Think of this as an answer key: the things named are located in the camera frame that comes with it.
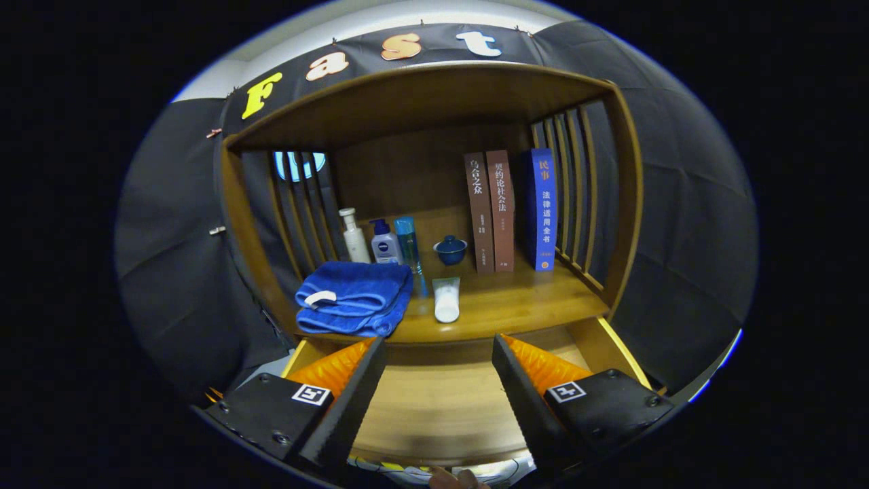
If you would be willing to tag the white pump bottle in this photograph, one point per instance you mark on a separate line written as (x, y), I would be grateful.
(355, 244)

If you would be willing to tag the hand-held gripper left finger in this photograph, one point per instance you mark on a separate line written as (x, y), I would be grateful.
(349, 407)

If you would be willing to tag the blue lidded teacup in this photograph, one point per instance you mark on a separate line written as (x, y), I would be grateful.
(450, 252)

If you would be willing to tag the white cream tube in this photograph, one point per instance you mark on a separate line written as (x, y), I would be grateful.
(447, 302)

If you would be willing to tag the blue book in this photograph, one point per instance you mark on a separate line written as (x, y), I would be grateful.
(543, 210)

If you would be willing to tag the blue folded towel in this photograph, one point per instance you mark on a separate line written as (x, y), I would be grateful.
(360, 292)

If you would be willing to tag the black backdrop cloth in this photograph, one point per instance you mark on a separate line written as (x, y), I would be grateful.
(679, 204)

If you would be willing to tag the wooden cabinet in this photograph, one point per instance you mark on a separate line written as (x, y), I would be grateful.
(407, 95)

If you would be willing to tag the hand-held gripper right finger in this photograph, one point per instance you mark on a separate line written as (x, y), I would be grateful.
(526, 407)

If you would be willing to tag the teal clear bottle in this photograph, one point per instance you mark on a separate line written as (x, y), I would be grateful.
(409, 244)

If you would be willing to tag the reddish brown book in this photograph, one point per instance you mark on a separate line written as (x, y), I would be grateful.
(501, 217)

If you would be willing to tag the wooden drawer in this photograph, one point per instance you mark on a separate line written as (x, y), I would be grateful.
(441, 407)

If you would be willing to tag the wooden countertop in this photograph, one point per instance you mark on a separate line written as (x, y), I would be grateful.
(516, 305)

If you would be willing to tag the white bottle blue cap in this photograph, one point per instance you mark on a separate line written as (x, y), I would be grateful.
(385, 248)

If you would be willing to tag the dark brown book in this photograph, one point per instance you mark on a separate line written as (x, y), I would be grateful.
(479, 217)

